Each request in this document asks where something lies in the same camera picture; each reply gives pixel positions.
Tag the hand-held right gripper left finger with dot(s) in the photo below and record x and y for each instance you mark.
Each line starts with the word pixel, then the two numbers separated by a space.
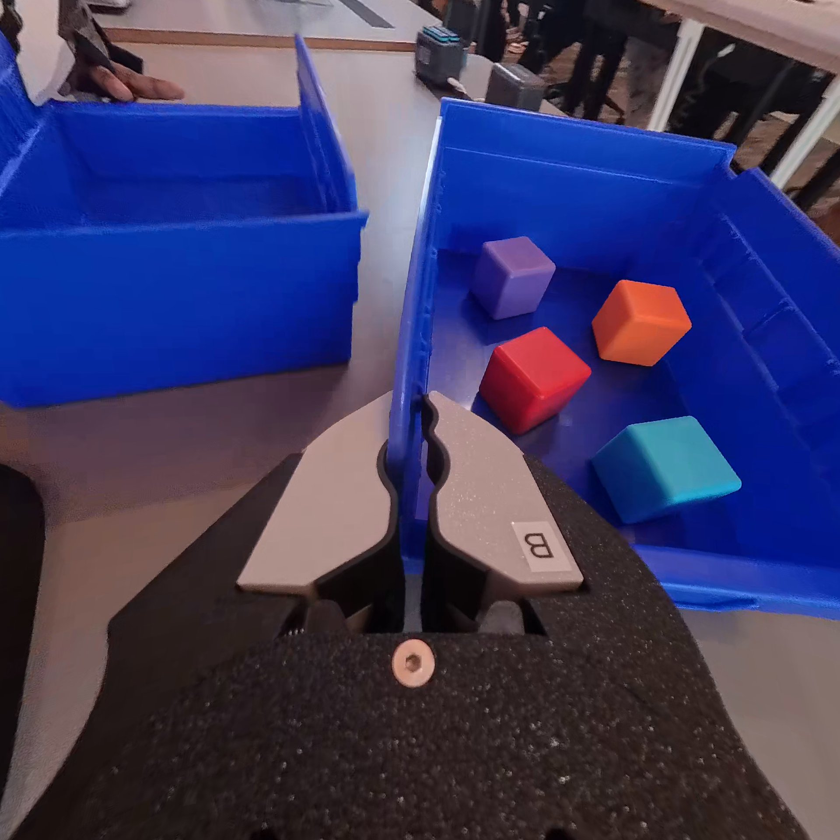
pixel 322 512

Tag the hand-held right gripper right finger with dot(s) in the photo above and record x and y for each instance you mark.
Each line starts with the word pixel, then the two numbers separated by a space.
pixel 499 505

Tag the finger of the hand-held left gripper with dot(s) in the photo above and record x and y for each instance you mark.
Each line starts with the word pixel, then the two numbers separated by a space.
pixel 53 46

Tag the red foam cube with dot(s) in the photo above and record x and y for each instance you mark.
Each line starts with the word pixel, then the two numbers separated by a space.
pixel 532 381

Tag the teal foam cube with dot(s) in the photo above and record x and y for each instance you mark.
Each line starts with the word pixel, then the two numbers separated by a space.
pixel 663 466

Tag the purple foam cube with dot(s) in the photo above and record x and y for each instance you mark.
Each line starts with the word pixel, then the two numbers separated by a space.
pixel 512 276

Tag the orange foam cube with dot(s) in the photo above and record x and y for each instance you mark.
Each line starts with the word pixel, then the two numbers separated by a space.
pixel 641 322

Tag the blue plastic bin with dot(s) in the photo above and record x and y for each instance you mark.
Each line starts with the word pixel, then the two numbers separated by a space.
pixel 184 302
pixel 591 171

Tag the person's left hand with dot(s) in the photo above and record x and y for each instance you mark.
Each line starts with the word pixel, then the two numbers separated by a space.
pixel 131 87

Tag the black textured armrest pad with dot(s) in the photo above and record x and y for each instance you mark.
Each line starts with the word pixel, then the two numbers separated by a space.
pixel 16 630

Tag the black power unit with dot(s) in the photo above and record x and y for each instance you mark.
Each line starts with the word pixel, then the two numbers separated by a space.
pixel 515 87
pixel 440 55

